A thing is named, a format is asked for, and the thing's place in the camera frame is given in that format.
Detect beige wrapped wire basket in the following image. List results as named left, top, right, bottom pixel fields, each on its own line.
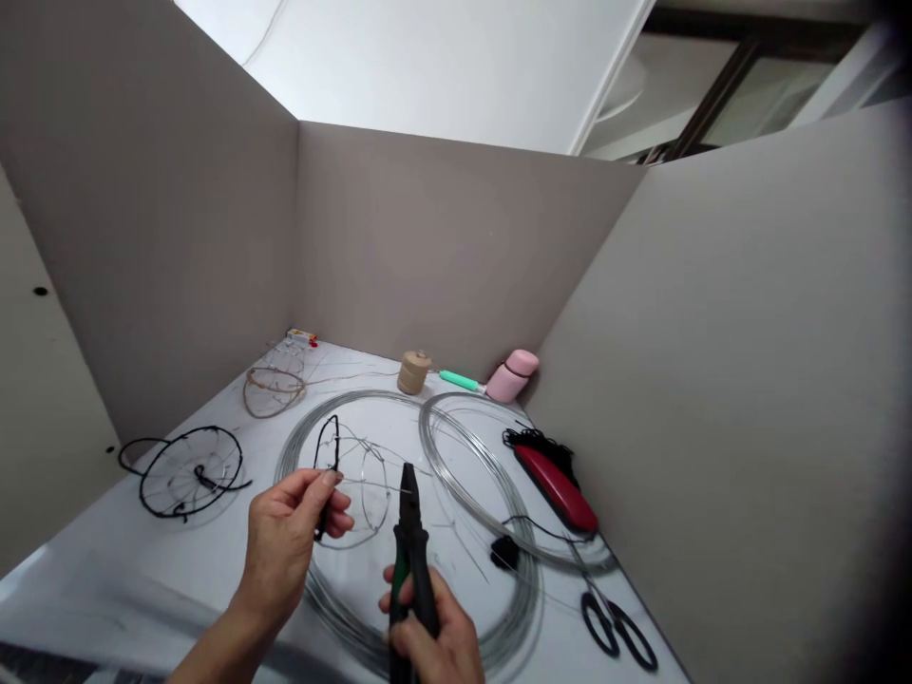
left=243, top=337, right=309, bottom=421

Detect black cord tangle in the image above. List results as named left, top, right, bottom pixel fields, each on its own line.
left=501, top=419, right=580, bottom=488

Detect bare wire basket frame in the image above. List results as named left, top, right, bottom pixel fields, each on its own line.
left=312, top=414, right=394, bottom=551

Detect person's right hand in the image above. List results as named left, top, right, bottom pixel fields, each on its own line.
left=379, top=566, right=488, bottom=684

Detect small grey wire coil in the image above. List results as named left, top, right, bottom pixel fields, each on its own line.
left=418, top=390, right=617, bottom=574

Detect black handled scissors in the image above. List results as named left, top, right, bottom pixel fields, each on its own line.
left=568, top=539, right=660, bottom=674

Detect person's left hand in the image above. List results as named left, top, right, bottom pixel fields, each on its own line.
left=235, top=466, right=355, bottom=625

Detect large grey wire coil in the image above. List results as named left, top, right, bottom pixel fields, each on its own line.
left=273, top=387, right=545, bottom=679

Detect black green handled pliers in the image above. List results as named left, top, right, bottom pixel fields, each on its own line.
left=387, top=461, right=444, bottom=684

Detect green handled tool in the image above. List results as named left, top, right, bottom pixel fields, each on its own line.
left=435, top=368, right=488, bottom=395

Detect beige twine spool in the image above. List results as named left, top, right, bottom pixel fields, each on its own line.
left=396, top=348, right=435, bottom=396

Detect grey partition screen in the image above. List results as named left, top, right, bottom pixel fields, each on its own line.
left=0, top=0, right=912, bottom=684

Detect black wrapped wire basket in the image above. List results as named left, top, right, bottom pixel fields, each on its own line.
left=116, top=425, right=255, bottom=525

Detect pink bottle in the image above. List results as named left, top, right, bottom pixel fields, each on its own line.
left=485, top=348, right=542, bottom=405

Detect white hanging cable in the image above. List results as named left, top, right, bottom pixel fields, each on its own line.
left=240, top=0, right=289, bottom=67

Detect dark framed window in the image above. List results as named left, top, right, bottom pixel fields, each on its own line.
left=569, top=0, right=912, bottom=166

